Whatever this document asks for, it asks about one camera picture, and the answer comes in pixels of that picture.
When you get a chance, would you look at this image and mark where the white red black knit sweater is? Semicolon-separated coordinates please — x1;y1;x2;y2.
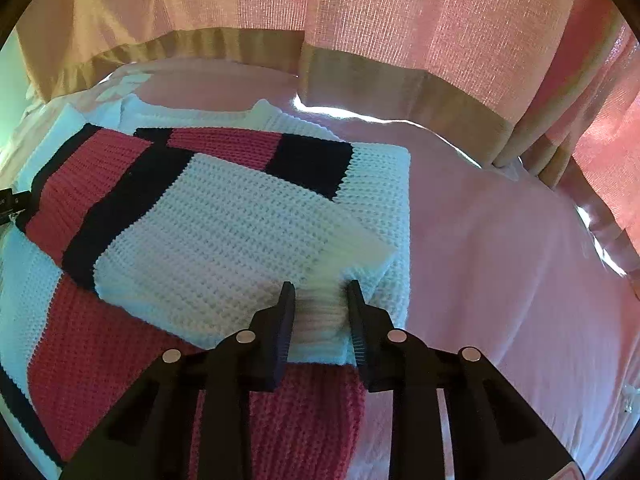
1;96;410;479

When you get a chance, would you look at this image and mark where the pink patterned bed blanket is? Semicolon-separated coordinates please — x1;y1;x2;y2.
1;60;639;479

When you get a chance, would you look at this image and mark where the pink curtain with tan hem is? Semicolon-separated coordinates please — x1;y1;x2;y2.
1;0;639;282

